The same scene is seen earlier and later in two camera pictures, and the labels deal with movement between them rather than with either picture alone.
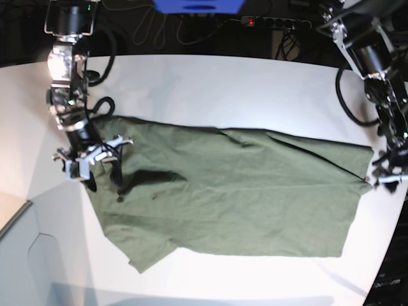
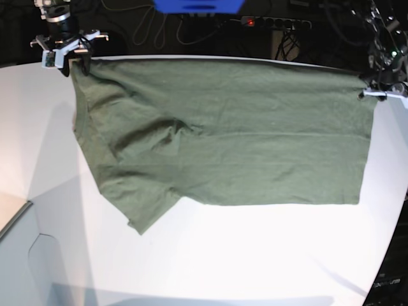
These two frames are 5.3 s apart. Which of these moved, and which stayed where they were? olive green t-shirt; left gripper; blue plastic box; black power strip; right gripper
Moved: olive green t-shirt; right gripper; left gripper
Stayed: black power strip; blue plastic box
